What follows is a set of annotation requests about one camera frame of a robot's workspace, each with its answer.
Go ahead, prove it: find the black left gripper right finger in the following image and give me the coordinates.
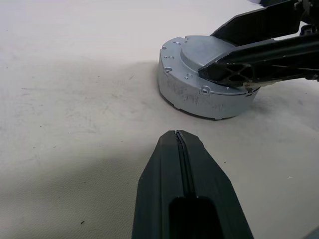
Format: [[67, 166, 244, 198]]
[[177, 129, 254, 239]]

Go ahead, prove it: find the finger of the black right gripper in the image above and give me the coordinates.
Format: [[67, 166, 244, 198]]
[[210, 0, 303, 47], [197, 31, 319, 90]]

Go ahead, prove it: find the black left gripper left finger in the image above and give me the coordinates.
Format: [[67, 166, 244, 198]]
[[131, 129, 187, 239]]

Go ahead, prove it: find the grey metal motor lid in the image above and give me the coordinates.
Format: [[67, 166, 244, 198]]
[[159, 34, 261, 97]]

